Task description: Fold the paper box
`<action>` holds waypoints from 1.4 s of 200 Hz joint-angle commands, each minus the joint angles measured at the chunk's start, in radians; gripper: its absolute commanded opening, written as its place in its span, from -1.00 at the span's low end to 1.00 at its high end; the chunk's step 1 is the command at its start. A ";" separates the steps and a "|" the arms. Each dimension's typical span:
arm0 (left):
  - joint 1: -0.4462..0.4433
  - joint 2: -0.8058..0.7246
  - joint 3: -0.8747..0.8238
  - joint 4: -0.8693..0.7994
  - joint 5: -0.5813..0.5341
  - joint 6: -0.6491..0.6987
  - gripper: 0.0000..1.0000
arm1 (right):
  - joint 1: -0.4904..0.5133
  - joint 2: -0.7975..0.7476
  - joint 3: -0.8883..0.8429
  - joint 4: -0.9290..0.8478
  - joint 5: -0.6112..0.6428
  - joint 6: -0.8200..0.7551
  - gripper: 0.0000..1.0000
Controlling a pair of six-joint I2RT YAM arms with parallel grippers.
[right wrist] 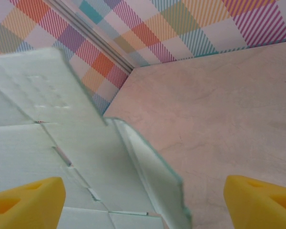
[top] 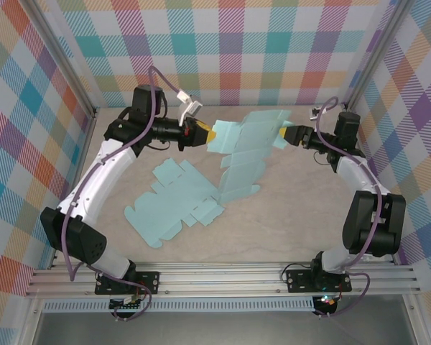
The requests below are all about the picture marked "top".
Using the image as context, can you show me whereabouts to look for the light blue paper box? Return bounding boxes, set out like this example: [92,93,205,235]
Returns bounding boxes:
[206,109,292,206]
[124,157,227,249]

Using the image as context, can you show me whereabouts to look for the grey metal bottom panel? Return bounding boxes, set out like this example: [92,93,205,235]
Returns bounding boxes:
[30,311,420,345]

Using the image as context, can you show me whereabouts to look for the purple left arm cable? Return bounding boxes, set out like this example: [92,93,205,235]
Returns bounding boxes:
[62,66,183,323]

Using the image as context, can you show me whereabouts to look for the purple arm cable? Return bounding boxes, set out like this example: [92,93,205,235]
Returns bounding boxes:
[310,96,381,319]
[62,66,183,323]

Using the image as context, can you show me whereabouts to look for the aluminium corner post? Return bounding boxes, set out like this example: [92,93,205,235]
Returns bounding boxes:
[343,0,412,109]
[23,0,98,116]

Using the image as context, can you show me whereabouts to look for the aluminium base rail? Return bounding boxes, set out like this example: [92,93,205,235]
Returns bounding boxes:
[24,261,423,298]

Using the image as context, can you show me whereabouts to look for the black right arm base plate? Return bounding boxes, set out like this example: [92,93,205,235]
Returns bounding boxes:
[285,268,353,294]

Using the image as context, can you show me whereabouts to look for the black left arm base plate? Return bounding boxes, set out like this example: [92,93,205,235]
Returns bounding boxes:
[94,270,162,296]

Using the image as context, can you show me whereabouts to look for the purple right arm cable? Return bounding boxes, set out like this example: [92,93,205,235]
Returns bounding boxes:
[310,96,381,319]

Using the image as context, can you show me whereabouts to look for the white slotted cable duct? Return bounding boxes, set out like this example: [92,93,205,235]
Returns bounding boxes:
[42,296,316,313]

